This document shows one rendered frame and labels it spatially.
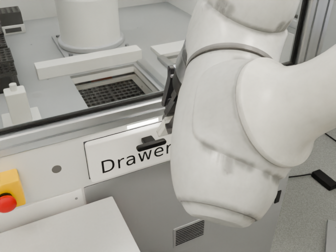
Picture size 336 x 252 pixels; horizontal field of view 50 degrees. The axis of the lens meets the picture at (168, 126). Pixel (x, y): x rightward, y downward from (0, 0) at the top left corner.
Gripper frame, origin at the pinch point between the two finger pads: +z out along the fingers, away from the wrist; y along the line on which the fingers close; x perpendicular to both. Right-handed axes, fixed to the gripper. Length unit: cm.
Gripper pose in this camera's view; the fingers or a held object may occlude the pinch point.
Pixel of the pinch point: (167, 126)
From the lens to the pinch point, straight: 72.5
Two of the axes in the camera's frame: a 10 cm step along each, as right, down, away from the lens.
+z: -2.5, 3.9, 8.9
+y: -3.4, -8.9, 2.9
